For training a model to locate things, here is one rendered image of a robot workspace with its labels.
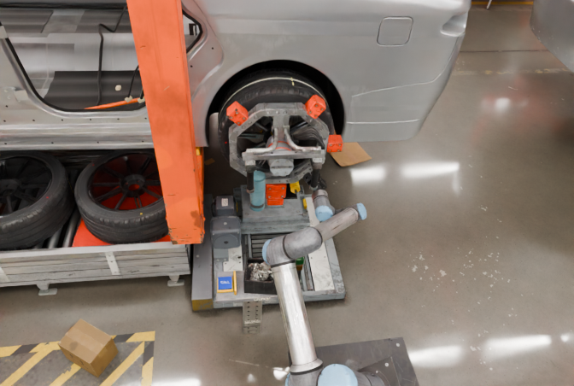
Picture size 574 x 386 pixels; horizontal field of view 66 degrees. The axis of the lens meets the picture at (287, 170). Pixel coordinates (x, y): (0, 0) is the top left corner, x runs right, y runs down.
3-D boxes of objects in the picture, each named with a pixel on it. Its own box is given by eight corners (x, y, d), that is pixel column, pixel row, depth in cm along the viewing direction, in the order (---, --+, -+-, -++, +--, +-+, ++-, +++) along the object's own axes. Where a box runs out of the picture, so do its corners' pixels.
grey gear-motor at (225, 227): (238, 213, 311) (238, 178, 287) (242, 265, 281) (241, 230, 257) (212, 215, 308) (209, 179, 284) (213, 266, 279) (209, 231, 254)
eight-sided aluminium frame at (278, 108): (319, 174, 273) (331, 101, 235) (321, 182, 268) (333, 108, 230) (230, 178, 265) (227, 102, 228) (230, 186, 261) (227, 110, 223)
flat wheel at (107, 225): (177, 160, 318) (172, 135, 302) (203, 229, 276) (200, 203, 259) (78, 184, 296) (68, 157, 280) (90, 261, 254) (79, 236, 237)
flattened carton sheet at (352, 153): (338, 121, 408) (339, 118, 405) (371, 159, 373) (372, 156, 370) (309, 129, 398) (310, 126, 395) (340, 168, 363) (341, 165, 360)
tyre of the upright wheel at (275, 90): (348, 108, 272) (271, 43, 236) (358, 133, 255) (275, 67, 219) (274, 170, 301) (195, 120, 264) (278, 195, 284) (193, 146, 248)
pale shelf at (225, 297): (296, 269, 241) (297, 266, 239) (301, 297, 229) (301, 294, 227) (216, 275, 235) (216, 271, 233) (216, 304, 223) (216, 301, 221)
